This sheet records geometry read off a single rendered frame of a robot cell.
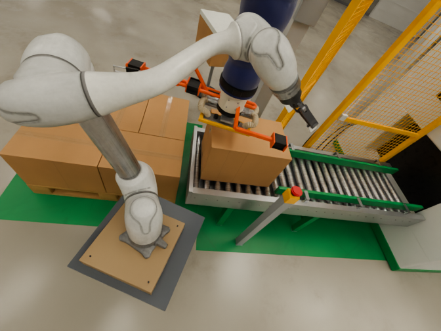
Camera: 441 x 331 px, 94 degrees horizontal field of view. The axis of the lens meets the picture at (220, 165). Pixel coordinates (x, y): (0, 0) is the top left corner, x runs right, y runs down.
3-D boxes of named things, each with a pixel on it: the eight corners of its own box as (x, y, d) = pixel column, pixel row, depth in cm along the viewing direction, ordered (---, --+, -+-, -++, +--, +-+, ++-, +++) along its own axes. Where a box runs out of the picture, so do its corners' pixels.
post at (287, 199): (241, 238, 203) (297, 189, 126) (242, 245, 199) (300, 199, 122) (235, 238, 201) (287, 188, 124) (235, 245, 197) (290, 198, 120)
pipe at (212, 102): (253, 107, 144) (256, 100, 140) (251, 131, 129) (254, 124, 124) (207, 92, 140) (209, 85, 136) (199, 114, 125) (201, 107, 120)
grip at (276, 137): (283, 141, 120) (287, 135, 116) (283, 152, 115) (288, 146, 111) (269, 137, 119) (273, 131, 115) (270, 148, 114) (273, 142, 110)
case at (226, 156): (261, 152, 202) (281, 122, 171) (268, 187, 179) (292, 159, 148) (201, 142, 189) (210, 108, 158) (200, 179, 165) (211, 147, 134)
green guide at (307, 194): (413, 208, 212) (422, 205, 205) (419, 218, 206) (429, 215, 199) (273, 190, 177) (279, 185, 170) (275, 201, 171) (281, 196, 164)
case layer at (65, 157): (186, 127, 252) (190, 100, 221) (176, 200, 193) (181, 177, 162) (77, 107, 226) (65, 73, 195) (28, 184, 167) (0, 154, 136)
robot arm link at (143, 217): (128, 249, 93) (123, 229, 77) (125, 214, 103) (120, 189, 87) (165, 241, 99) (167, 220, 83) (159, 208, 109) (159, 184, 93)
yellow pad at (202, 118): (250, 127, 137) (252, 121, 133) (249, 136, 130) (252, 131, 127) (201, 111, 133) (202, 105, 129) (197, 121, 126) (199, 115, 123)
